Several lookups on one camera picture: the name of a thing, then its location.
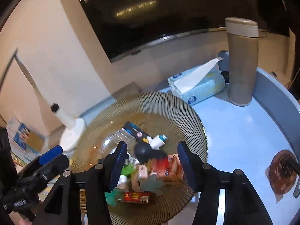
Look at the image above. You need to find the pink toy box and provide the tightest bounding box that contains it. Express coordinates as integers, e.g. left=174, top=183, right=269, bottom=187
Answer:
left=130, top=154, right=184, bottom=192

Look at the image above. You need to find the cork pen holder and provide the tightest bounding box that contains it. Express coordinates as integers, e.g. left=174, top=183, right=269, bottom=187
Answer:
left=26, top=131, right=44, bottom=152

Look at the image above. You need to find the brown round coaster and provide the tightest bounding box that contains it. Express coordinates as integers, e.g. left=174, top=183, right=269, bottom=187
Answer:
left=265, top=150, right=299, bottom=203

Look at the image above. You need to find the black television screen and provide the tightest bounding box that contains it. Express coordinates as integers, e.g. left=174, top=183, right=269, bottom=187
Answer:
left=79, top=0, right=289, bottom=62

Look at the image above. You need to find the white fan stand base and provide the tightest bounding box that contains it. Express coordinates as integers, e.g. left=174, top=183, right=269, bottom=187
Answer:
left=15, top=53, right=88, bottom=152

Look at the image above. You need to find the black-haired doll figure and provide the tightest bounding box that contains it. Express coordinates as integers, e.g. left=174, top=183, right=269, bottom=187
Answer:
left=134, top=135, right=168, bottom=165

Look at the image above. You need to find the stack of books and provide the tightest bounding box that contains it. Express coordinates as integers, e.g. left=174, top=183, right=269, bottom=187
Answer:
left=6, top=116, right=40, bottom=166

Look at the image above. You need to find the dark green crystal toy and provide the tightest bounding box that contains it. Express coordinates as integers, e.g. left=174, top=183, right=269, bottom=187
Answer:
left=105, top=189, right=124, bottom=206

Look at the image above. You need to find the red small package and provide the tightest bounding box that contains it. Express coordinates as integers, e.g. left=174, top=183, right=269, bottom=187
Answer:
left=123, top=191, right=151, bottom=204

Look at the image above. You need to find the beige cylindrical bottle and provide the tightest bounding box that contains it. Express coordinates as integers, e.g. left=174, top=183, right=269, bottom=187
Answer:
left=225, top=17, right=259, bottom=107

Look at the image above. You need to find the grey blue jelly toy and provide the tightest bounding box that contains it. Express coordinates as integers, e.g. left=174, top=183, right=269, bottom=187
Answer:
left=140, top=174, right=164, bottom=196

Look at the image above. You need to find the clear plastic cup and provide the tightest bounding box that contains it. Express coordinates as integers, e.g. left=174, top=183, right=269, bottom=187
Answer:
left=102, top=128, right=137, bottom=155

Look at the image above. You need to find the light green jelly toy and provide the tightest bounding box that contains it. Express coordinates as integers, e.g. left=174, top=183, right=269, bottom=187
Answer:
left=121, top=163, right=136, bottom=176

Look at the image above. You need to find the black lighter with red logo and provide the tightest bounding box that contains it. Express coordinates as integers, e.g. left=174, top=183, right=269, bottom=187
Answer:
left=123, top=121, right=153, bottom=141

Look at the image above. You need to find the tissue pack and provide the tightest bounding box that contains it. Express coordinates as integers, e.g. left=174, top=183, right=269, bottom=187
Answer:
left=167, top=57, right=225, bottom=106

